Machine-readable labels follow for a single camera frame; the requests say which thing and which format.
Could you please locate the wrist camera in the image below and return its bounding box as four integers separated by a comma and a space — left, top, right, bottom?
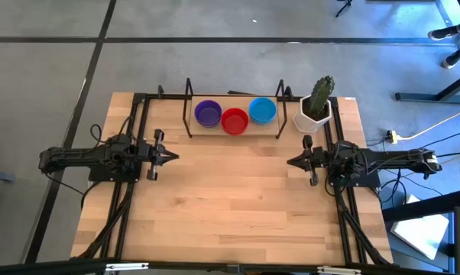
314, 151, 330, 171
138, 144, 154, 163

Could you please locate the black aluminium table frame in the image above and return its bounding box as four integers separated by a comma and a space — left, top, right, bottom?
76, 84, 394, 267

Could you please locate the silver metal bracket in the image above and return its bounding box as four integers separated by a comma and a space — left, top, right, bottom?
316, 266, 363, 275
105, 262, 150, 272

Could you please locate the black rig crossbar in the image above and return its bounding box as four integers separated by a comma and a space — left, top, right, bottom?
0, 258, 460, 275

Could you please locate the purple plastic mini bowl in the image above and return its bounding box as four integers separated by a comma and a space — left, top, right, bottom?
193, 99, 223, 128

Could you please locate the green cactus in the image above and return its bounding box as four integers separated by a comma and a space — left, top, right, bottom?
308, 75, 336, 119

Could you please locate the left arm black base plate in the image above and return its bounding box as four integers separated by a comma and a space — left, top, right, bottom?
88, 152, 143, 183

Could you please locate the person's shoe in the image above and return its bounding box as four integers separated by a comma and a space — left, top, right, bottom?
427, 24, 460, 40
442, 51, 460, 70

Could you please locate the red plastic mini bowl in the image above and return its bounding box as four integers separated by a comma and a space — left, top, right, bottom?
220, 107, 250, 136

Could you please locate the white flat panel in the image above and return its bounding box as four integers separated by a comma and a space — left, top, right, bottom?
389, 194, 451, 261

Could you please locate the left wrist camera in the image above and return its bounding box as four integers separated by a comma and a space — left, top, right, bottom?
138, 144, 154, 163

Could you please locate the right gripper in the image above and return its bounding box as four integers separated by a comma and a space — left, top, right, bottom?
287, 134, 330, 187

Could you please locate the beige extension cable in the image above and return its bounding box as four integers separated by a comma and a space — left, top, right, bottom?
396, 102, 460, 141

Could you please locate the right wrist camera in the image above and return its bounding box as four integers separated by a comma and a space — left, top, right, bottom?
314, 151, 330, 171

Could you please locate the blue plastic mini bowl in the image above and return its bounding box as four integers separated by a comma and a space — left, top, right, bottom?
248, 96, 277, 125

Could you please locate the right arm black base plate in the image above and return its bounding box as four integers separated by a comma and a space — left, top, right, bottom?
329, 167, 382, 188

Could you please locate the left arm power cable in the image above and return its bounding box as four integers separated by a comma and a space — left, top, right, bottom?
42, 171, 89, 199

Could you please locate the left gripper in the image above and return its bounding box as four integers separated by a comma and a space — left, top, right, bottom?
138, 128, 180, 181

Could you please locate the black stand leg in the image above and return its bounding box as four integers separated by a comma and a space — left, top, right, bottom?
335, 0, 354, 18

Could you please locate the black desk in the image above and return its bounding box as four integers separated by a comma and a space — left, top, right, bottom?
382, 189, 460, 275

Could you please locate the white hexagonal plant pot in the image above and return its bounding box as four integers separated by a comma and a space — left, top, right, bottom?
293, 94, 333, 134

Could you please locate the wooden shelf with black brackets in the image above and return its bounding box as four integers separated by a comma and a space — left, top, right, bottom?
182, 77, 294, 141

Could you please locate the black desk frame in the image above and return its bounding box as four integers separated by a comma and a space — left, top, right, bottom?
395, 0, 460, 105

